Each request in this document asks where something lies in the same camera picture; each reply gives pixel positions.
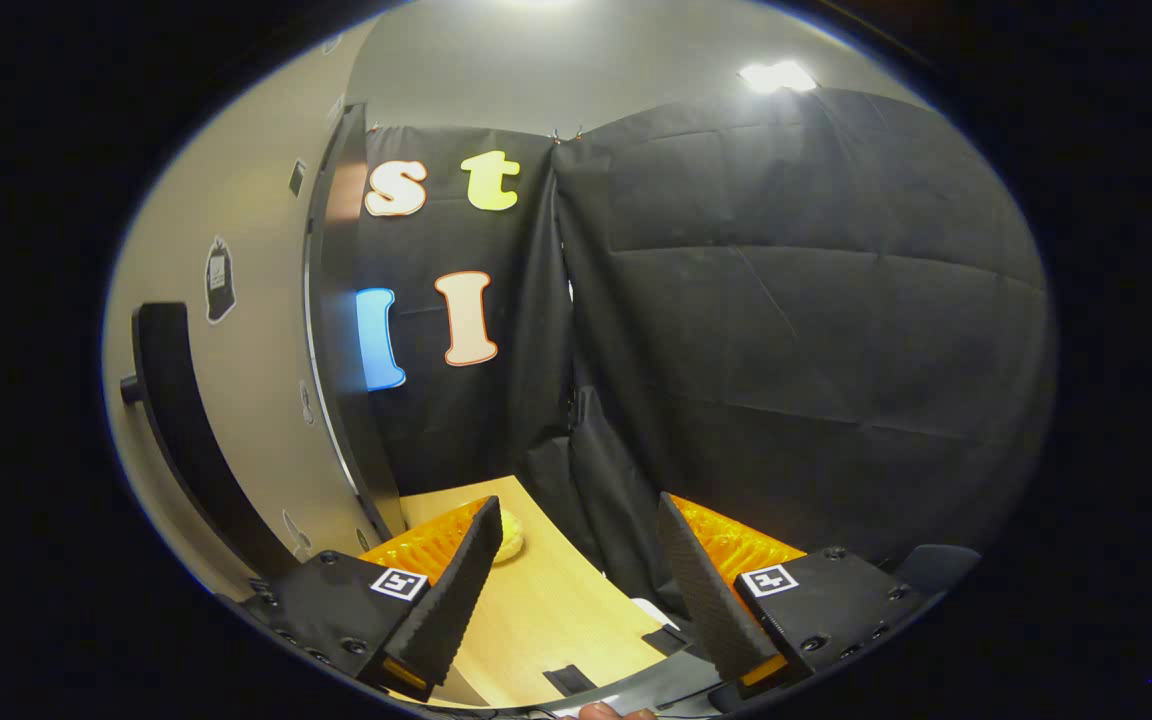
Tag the pale yellow coaster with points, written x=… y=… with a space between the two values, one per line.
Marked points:
x=511 y=535

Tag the white cabinet door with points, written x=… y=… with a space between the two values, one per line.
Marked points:
x=246 y=420

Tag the grey rounded object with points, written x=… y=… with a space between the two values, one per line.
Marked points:
x=941 y=568

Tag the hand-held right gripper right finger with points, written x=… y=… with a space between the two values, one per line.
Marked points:
x=701 y=590

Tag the black backdrop cloth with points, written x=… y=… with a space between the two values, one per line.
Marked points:
x=786 y=350

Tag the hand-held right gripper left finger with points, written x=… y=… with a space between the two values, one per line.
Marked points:
x=456 y=600

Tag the ceiling light panel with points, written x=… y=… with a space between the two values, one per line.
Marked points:
x=778 y=76

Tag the small black cloth clip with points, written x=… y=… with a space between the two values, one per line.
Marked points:
x=566 y=133

